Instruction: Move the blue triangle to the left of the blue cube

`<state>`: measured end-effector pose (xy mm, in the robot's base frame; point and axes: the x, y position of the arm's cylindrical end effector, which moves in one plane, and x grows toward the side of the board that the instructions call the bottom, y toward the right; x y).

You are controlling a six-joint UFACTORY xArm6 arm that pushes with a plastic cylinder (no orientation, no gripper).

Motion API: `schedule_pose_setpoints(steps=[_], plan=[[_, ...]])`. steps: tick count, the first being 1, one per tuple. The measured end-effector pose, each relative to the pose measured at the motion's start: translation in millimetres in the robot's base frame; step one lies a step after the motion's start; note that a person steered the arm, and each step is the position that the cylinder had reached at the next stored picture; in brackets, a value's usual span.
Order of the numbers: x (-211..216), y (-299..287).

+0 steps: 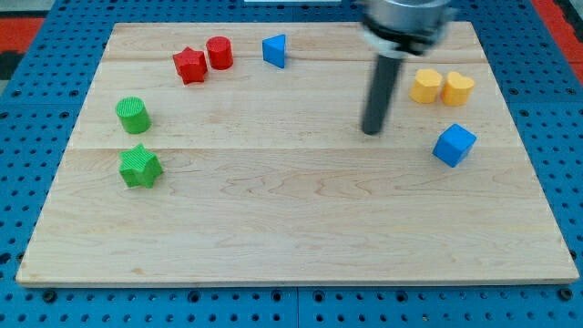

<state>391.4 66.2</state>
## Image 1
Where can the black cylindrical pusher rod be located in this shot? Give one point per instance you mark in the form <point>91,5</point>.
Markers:
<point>380,93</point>

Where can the blue cube block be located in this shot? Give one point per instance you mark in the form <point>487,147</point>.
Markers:
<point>454,144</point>

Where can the blue triangle block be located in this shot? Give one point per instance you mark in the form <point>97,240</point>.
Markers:
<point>274,50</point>

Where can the yellow pentagon block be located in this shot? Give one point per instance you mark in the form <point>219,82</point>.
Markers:
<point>425,87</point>

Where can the yellow heart block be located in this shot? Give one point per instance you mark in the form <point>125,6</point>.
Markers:
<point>457,89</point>

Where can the red cylinder block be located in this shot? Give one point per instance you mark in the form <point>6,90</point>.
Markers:
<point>220,52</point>

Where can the light wooden board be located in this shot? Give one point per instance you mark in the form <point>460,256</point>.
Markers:
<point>269,181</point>

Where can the red star block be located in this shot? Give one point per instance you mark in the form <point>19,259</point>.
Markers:
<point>191,65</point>

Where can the green cylinder block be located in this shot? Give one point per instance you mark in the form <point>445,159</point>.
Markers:
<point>133,115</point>

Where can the green star block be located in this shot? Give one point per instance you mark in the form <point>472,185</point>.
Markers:
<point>139,167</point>

